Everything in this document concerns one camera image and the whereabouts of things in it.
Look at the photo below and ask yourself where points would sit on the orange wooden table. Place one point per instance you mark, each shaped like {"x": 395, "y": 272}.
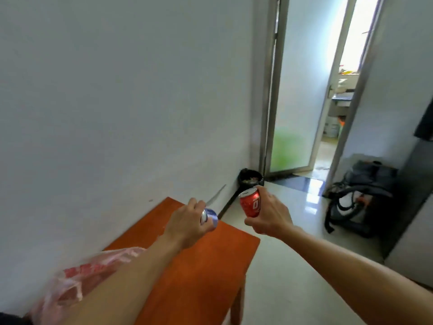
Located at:
{"x": 203, "y": 267}

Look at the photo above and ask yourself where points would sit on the metal door frame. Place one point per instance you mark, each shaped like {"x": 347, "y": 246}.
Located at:
{"x": 267, "y": 98}

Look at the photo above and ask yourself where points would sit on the blue pepsi can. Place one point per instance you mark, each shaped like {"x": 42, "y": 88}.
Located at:
{"x": 211, "y": 215}

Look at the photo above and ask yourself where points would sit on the person's right forearm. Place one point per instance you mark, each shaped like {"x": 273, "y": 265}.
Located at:
{"x": 355, "y": 277}

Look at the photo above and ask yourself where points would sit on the pink refrigerator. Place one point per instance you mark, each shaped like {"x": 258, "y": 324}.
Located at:
{"x": 412, "y": 216}

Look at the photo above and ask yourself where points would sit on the person's left forearm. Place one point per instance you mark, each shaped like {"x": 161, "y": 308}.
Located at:
{"x": 125, "y": 284}

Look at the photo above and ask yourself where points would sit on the blue bin with black liner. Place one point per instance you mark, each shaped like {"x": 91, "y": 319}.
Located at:
{"x": 250, "y": 179}

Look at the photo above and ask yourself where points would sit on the clear red-printed plastic bag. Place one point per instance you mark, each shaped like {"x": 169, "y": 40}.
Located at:
{"x": 74, "y": 277}

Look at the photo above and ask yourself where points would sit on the person's left hand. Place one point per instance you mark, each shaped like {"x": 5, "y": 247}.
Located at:
{"x": 184, "y": 226}

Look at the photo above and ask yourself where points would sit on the frosted glass door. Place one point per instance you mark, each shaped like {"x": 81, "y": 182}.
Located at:
{"x": 301, "y": 81}

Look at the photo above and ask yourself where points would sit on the person's right hand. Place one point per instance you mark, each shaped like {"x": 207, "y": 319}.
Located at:
{"x": 272, "y": 216}

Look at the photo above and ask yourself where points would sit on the red cola can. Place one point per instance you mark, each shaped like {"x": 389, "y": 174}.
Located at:
{"x": 249, "y": 201}

